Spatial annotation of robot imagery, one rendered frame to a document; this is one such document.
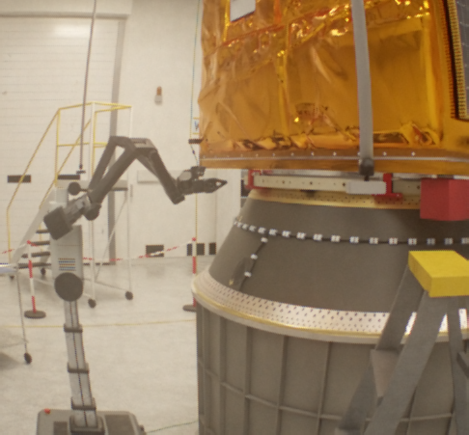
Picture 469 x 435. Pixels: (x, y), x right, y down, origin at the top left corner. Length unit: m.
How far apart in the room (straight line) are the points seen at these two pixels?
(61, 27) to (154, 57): 2.10
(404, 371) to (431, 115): 0.86
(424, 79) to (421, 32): 0.17
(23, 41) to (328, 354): 8.51
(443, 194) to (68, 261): 1.73
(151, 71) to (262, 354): 8.43
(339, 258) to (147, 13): 8.78
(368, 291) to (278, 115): 0.94
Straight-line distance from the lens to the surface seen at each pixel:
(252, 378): 2.24
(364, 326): 1.91
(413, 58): 1.75
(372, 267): 1.99
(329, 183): 2.12
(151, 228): 10.08
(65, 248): 2.55
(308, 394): 2.08
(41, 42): 9.68
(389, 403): 1.23
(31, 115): 9.43
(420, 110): 1.71
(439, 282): 1.14
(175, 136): 10.20
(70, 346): 2.75
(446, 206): 1.73
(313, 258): 2.08
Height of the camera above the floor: 1.74
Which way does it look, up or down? 3 degrees down
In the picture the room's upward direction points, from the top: 1 degrees clockwise
